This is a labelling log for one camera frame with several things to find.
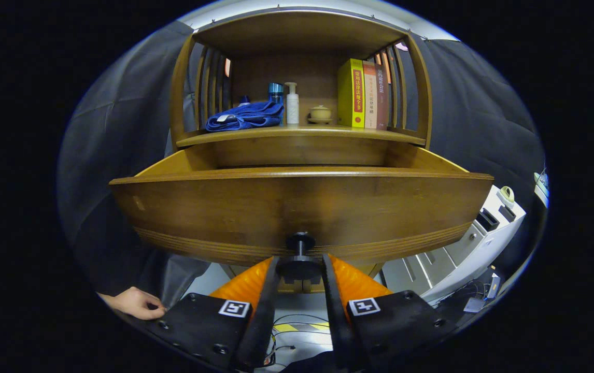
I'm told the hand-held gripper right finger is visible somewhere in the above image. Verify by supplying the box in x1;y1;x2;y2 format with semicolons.
321;253;459;372

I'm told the white pump bottle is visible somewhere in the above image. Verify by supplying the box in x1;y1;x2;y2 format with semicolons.
285;82;300;125

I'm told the wooden countertop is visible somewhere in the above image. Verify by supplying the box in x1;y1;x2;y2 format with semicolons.
177;122;427;147

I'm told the wooden drawer with black knob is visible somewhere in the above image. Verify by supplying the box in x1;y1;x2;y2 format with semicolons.
109;143;494;284

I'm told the white round device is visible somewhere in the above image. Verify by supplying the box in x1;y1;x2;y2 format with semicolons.
534;170;550;207

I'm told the black backdrop cloth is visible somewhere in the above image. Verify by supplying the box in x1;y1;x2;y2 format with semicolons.
58;21;546;306

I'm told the white side cabinet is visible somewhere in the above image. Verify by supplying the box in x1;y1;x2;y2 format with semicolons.
380;185;527;306

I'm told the yellow black floor tape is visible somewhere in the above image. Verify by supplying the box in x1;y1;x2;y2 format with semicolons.
274;322;331;333

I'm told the wooden cabinet with slatted sides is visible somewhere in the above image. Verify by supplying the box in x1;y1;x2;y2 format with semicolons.
169;9;433;293

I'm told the blue folded towel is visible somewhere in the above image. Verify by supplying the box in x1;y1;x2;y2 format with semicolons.
205;101;285;132

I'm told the orange and white book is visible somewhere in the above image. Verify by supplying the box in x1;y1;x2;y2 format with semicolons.
362;61;379;130

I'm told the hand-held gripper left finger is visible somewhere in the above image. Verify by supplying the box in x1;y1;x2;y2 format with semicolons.
144;255;282;372

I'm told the black floor cable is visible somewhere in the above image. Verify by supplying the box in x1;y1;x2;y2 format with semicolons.
266;313;334;371

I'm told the brown book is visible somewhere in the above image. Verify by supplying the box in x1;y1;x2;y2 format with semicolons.
375;63;390;130

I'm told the thick yellow book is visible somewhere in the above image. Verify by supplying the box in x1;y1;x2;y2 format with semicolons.
337;59;366;128

